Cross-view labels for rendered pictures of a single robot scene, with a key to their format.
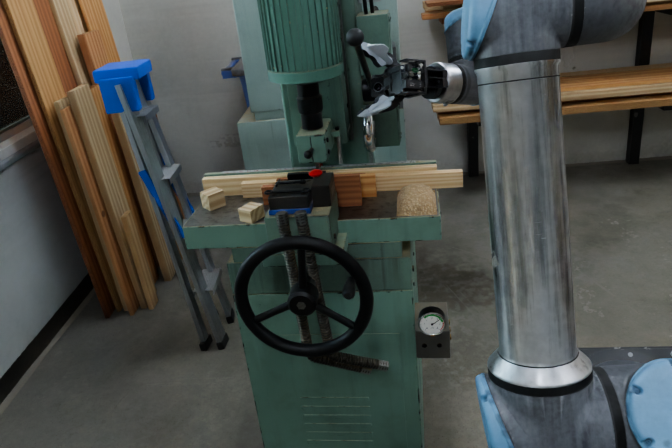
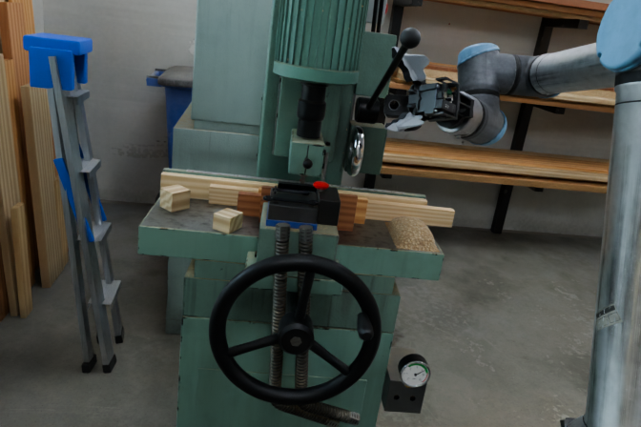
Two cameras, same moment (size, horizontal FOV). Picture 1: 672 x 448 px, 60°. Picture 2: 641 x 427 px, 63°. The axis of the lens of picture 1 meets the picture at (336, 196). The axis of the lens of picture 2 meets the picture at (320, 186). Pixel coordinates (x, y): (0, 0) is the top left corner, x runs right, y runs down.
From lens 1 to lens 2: 0.43 m
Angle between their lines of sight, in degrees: 15
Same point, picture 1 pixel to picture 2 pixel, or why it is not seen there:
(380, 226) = (377, 256)
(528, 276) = not seen: outside the picture
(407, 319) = (380, 365)
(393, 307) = not seen: hidden behind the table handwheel
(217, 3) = (149, 12)
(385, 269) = not seen: hidden behind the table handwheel
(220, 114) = (129, 122)
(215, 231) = (180, 236)
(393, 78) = (423, 96)
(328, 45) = (354, 47)
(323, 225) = (329, 247)
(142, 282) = (19, 286)
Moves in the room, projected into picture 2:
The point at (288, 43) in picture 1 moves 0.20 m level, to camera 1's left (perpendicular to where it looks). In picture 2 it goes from (315, 33) to (205, 20)
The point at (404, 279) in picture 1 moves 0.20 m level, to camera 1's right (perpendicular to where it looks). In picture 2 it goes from (388, 319) to (474, 319)
